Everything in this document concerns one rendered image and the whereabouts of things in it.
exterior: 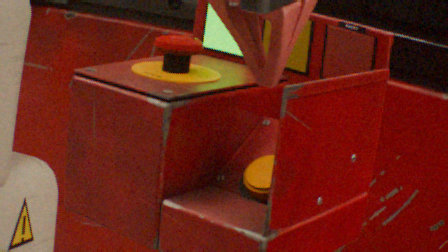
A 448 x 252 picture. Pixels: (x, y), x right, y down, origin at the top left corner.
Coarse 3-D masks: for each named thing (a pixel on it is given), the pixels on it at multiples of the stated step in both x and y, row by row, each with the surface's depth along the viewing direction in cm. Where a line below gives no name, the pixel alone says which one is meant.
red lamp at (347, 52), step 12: (336, 36) 74; (348, 36) 73; (360, 36) 72; (336, 48) 74; (348, 48) 73; (360, 48) 73; (372, 48) 72; (324, 60) 75; (336, 60) 74; (348, 60) 73; (360, 60) 73; (324, 72) 75; (336, 72) 74; (348, 72) 74; (360, 72) 73
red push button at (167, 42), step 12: (168, 36) 73; (180, 36) 73; (192, 36) 74; (156, 48) 72; (168, 48) 71; (180, 48) 71; (192, 48) 72; (168, 60) 73; (180, 60) 72; (168, 72) 73; (180, 72) 73
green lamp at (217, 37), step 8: (208, 8) 81; (208, 16) 81; (216, 16) 81; (208, 24) 81; (216, 24) 81; (208, 32) 81; (216, 32) 81; (224, 32) 80; (208, 40) 82; (216, 40) 81; (224, 40) 81; (232, 40) 80; (216, 48) 81; (224, 48) 81; (232, 48) 80
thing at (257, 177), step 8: (256, 160) 71; (264, 160) 70; (272, 160) 70; (248, 168) 70; (256, 168) 70; (264, 168) 70; (248, 176) 70; (256, 176) 69; (264, 176) 69; (248, 184) 69; (256, 184) 69; (264, 184) 69; (248, 192) 70; (256, 192) 69; (264, 192) 68; (264, 200) 69
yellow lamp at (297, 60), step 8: (264, 32) 78; (304, 32) 76; (264, 40) 78; (304, 40) 76; (264, 48) 78; (296, 48) 76; (304, 48) 76; (296, 56) 76; (304, 56) 76; (288, 64) 77; (296, 64) 77; (304, 64) 76
